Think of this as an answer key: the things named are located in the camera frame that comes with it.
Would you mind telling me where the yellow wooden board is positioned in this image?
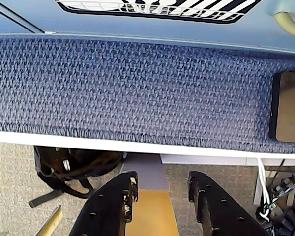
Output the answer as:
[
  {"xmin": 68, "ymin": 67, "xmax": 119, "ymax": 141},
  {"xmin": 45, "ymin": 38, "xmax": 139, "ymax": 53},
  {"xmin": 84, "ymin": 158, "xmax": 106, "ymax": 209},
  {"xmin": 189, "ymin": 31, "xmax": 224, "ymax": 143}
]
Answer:
[{"xmin": 124, "ymin": 189, "xmax": 180, "ymax": 236}]

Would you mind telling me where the beige curved handle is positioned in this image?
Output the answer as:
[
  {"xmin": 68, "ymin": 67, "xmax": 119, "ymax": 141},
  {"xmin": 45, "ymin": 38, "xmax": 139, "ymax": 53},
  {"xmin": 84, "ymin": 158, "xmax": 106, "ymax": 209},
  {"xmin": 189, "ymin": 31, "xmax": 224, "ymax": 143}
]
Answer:
[{"xmin": 274, "ymin": 12, "xmax": 295, "ymax": 39}]

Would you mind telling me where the black and white sticker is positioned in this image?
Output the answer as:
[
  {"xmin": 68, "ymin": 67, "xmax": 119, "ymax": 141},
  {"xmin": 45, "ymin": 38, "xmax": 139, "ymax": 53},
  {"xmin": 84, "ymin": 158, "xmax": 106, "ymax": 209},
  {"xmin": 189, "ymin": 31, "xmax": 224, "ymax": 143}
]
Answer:
[{"xmin": 55, "ymin": 0, "xmax": 263, "ymax": 24}]

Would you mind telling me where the blue woven placemat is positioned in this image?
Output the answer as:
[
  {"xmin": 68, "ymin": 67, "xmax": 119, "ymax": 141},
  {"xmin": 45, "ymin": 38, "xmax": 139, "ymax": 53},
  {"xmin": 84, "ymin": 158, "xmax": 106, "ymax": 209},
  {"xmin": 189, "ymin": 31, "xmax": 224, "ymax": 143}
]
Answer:
[{"xmin": 0, "ymin": 36, "xmax": 295, "ymax": 154}]

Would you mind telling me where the light wooden strip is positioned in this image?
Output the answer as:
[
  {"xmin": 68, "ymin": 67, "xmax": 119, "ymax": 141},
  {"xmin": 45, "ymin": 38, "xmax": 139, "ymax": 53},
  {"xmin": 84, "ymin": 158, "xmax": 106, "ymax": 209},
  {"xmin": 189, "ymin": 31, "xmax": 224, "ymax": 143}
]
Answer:
[{"xmin": 35, "ymin": 204, "xmax": 63, "ymax": 236}]

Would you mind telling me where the black backpack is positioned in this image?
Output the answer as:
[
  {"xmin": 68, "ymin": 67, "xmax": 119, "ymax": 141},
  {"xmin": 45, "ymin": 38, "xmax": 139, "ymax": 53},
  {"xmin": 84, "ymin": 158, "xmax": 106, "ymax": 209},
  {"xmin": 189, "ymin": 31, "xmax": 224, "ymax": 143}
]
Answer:
[{"xmin": 28, "ymin": 145, "xmax": 128, "ymax": 208}]

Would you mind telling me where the grey table leg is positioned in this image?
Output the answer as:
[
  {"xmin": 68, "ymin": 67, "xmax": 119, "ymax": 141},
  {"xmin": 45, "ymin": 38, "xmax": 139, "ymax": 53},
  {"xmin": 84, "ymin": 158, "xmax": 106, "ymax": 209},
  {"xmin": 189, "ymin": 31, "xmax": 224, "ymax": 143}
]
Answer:
[{"xmin": 120, "ymin": 153, "xmax": 169, "ymax": 191}]

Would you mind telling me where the black cable bundle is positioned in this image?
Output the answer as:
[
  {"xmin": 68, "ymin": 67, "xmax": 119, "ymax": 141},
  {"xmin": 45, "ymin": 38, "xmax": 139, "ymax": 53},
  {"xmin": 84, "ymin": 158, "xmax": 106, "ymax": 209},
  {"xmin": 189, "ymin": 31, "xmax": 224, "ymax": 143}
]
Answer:
[{"xmin": 255, "ymin": 159, "xmax": 295, "ymax": 236}]

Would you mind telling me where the blue plastic board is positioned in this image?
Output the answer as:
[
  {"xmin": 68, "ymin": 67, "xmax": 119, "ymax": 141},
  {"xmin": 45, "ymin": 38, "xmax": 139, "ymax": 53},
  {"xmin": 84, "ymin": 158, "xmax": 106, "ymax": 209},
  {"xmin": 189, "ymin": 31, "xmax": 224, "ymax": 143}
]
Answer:
[{"xmin": 0, "ymin": 0, "xmax": 295, "ymax": 59}]

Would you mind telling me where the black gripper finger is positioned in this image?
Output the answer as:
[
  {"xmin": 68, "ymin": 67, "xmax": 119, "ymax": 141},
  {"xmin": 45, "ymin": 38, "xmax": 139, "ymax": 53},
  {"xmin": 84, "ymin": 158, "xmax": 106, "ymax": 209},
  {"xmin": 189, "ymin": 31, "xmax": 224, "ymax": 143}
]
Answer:
[
  {"xmin": 188, "ymin": 171, "xmax": 271, "ymax": 236},
  {"xmin": 68, "ymin": 171, "xmax": 139, "ymax": 236}
]

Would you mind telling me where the black smartphone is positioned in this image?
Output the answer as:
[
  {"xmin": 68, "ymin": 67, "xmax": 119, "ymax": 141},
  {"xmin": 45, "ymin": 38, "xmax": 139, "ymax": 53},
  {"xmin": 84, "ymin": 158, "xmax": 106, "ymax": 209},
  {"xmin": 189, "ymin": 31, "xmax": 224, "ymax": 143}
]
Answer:
[{"xmin": 269, "ymin": 71, "xmax": 295, "ymax": 143}]

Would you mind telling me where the white cable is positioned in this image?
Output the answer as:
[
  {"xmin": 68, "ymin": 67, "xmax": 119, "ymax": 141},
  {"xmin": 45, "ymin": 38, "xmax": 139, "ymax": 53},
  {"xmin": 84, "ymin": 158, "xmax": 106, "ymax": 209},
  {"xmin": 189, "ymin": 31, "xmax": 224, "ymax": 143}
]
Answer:
[{"xmin": 257, "ymin": 157, "xmax": 272, "ymax": 219}]

